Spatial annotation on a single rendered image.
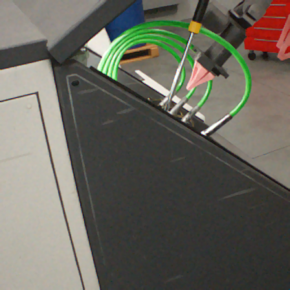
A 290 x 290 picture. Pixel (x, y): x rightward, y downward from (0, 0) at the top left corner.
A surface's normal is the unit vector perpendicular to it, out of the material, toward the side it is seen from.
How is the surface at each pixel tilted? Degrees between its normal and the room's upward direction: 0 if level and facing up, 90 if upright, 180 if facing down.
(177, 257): 90
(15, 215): 90
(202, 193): 90
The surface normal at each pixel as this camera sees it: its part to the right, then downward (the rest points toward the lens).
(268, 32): -0.65, 0.40
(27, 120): 0.35, 0.37
